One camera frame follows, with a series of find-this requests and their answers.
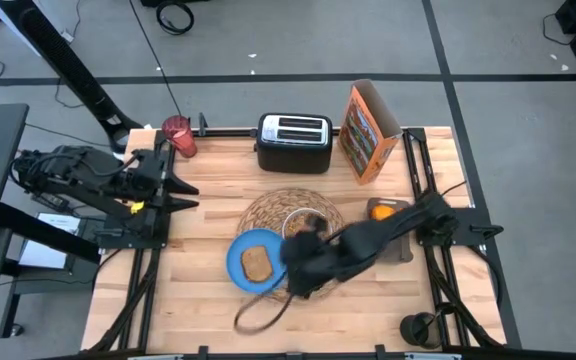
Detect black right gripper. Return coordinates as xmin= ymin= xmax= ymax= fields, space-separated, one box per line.
xmin=280 ymin=214 xmax=349 ymax=299

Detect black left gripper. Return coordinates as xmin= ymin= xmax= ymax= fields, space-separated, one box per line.
xmin=132 ymin=148 xmax=200 ymax=224

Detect brown toast slice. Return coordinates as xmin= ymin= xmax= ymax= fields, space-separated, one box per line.
xmin=240 ymin=245 xmax=274 ymax=284

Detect red faceted cup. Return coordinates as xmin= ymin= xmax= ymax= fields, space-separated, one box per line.
xmin=161 ymin=114 xmax=198 ymax=159

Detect blue plate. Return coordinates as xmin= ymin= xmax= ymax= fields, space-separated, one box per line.
xmin=225 ymin=228 xmax=289 ymax=295

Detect red orange apple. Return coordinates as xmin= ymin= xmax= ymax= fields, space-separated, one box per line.
xmin=370 ymin=204 xmax=394 ymax=222

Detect orange cereal box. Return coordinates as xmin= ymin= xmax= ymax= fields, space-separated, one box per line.
xmin=337 ymin=78 xmax=404 ymax=186

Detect brown cereal pieces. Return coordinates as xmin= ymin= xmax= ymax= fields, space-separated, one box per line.
xmin=285 ymin=210 xmax=319 ymax=239

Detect round woven placemat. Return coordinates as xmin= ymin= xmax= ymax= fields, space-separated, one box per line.
xmin=236 ymin=187 xmax=347 ymax=304

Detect grey rectangular tray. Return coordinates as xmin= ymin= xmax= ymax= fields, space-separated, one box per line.
xmin=365 ymin=197 xmax=414 ymax=265

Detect black toaster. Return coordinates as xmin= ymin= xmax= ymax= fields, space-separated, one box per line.
xmin=255 ymin=112 xmax=334 ymax=175

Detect black cup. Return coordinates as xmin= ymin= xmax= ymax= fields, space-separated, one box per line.
xmin=400 ymin=310 xmax=444 ymax=350

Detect white paper sheet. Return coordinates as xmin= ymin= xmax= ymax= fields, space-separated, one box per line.
xmin=17 ymin=212 xmax=82 ymax=271

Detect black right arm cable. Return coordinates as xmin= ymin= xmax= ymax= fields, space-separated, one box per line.
xmin=232 ymin=291 xmax=297 ymax=336

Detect thin black floor cable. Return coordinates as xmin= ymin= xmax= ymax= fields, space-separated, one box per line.
xmin=128 ymin=0 xmax=183 ymax=119

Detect coiled black cable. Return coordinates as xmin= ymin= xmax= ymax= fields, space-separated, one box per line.
xmin=156 ymin=0 xmax=195 ymax=36

